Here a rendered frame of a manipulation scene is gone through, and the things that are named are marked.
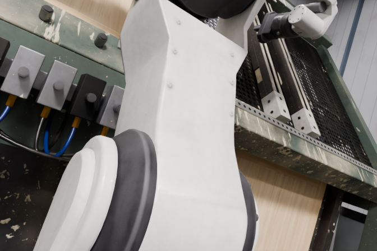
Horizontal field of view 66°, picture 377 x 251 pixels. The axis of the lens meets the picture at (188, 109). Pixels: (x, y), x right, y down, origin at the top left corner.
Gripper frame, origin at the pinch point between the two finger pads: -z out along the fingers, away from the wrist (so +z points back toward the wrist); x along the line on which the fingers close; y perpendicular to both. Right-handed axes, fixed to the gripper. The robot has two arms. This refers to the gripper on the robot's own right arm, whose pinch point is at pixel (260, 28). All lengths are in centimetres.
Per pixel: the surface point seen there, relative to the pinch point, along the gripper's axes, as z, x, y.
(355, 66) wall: -177, 120, -315
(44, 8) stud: 19, -34, 69
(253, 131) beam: 19.9, -39.5, 1.0
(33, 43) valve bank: 20, -42, 69
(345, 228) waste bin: -69, -86, -244
